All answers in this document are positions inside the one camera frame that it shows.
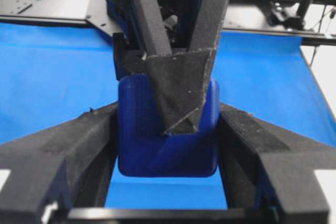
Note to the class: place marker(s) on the blue table cloth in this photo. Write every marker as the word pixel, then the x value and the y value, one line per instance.
pixel 50 75

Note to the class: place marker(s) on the black camera stand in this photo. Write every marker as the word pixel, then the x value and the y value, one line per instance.
pixel 287 13

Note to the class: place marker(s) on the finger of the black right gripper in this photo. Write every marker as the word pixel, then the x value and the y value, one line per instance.
pixel 180 80
pixel 145 36

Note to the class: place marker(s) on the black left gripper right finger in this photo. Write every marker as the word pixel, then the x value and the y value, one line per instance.
pixel 281 175

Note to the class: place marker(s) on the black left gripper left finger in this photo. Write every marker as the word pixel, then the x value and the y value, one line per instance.
pixel 69 165

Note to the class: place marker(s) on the black aluminium frame rail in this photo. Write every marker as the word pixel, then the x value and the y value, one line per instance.
pixel 242 15

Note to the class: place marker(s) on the blue block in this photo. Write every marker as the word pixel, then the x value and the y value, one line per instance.
pixel 144 151

